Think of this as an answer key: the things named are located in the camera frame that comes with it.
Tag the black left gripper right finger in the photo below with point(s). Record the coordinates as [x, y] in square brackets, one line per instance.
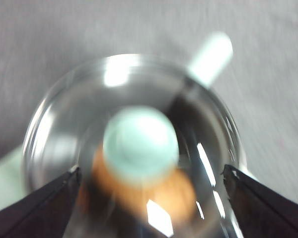
[268, 213]

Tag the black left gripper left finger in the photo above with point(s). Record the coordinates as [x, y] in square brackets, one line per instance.
[32, 213]

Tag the brown potato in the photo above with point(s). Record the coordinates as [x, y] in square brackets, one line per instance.
[173, 196]

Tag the glass lid with green knob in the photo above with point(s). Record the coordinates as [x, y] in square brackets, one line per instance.
[139, 141]

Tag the mint green steamer pot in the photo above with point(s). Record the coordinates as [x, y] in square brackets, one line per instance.
[211, 59]

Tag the mint green breakfast maker base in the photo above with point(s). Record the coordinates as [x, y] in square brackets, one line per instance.
[5, 183]

